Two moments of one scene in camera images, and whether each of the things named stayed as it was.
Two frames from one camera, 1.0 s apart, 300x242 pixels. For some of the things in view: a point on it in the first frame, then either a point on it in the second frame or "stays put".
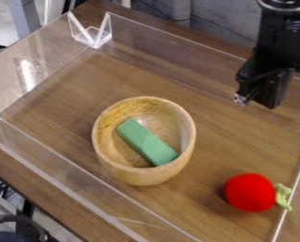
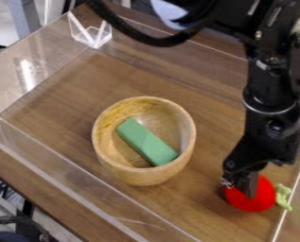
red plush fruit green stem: [251, 192] stays put
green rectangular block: [150, 146] stays put
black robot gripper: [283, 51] → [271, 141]
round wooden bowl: [144, 137] stays put
